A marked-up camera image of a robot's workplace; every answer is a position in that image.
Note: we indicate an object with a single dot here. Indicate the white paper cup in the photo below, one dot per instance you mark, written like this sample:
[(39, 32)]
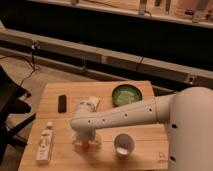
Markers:
[(124, 145)]

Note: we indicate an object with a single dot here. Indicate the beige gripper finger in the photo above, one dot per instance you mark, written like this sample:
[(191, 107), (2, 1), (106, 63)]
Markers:
[(97, 142), (76, 143)]

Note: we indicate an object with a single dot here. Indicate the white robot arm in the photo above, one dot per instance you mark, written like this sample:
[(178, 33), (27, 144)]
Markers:
[(189, 114)]

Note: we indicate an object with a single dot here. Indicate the clear plastic bottle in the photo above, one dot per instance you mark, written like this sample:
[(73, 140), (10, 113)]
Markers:
[(43, 154)]

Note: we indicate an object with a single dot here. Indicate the black rectangular block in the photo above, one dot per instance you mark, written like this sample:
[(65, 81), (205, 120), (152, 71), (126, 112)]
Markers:
[(62, 103)]

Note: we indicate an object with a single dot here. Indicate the black chair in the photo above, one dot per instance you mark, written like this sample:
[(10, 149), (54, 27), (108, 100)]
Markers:
[(10, 93)]

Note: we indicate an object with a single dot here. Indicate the green ceramic bowl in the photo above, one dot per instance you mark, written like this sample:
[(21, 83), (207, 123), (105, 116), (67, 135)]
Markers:
[(125, 94)]

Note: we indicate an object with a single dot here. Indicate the white sponge block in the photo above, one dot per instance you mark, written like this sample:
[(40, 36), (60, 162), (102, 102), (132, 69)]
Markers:
[(94, 101)]

